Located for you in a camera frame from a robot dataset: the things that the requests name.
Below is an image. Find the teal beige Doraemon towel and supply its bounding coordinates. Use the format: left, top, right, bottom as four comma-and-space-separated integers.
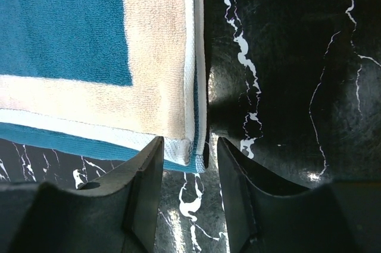
1, 0, 207, 173

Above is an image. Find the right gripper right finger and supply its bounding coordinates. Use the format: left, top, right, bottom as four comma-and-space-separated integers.
217, 138, 380, 252

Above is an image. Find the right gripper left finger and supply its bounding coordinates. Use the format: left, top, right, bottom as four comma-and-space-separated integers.
1, 137, 164, 252

